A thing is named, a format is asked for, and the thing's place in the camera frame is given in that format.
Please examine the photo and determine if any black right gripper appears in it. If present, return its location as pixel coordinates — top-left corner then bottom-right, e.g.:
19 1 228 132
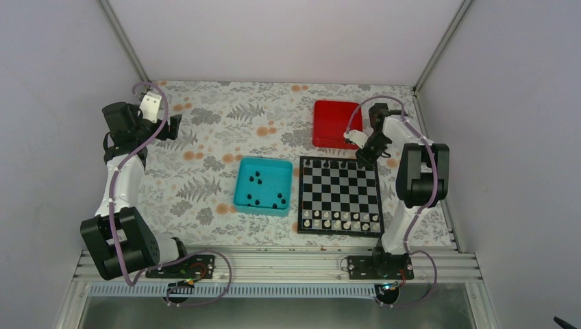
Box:
356 133 391 167

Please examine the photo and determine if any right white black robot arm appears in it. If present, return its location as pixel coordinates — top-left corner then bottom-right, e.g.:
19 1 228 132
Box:
344 103 449 279

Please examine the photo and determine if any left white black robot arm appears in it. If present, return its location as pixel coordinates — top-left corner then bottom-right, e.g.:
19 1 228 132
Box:
80 96 191 280

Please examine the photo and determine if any black white chess board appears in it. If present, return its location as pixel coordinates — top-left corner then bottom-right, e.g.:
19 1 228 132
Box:
297 156 384 238

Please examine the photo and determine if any white chess pieces row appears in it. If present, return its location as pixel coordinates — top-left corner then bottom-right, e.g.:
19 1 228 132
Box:
299 210 384 233

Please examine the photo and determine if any red plastic tray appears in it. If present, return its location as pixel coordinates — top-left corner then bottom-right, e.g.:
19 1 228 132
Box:
312 100 358 150

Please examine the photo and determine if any floral patterned table mat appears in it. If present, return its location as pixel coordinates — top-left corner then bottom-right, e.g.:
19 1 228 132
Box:
138 80 416 248

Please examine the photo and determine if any teal plastic tray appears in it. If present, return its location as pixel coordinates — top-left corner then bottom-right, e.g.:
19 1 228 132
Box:
233 157 293 217

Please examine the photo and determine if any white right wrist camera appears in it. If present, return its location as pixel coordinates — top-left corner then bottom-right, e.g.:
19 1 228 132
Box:
343 130 368 149

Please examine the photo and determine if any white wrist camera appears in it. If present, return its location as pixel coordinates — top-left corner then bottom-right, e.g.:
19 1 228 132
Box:
343 130 368 149
139 91 162 123

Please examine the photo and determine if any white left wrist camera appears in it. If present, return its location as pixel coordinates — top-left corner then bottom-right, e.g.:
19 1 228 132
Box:
139 91 162 123

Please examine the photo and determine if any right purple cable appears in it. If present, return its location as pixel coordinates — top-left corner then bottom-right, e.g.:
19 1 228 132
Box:
345 95 438 308

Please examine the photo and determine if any purple cable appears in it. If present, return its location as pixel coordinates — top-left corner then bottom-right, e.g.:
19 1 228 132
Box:
345 95 438 308
108 82 233 308

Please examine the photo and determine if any aluminium corner frame post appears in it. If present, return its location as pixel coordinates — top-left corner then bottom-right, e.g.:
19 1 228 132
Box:
96 0 151 82

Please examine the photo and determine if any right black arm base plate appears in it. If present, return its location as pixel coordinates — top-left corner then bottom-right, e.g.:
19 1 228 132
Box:
346 254 415 280

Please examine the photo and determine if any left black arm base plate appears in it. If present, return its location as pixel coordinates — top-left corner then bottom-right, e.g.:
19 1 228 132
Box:
145 254 215 280

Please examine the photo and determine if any aluminium rail frame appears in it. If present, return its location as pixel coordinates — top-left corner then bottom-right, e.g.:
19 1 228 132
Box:
56 246 497 328

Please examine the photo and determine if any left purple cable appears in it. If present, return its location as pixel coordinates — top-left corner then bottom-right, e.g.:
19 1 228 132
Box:
108 82 233 308

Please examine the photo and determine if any right aluminium corner post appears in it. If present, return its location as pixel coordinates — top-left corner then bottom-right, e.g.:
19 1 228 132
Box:
413 0 474 96

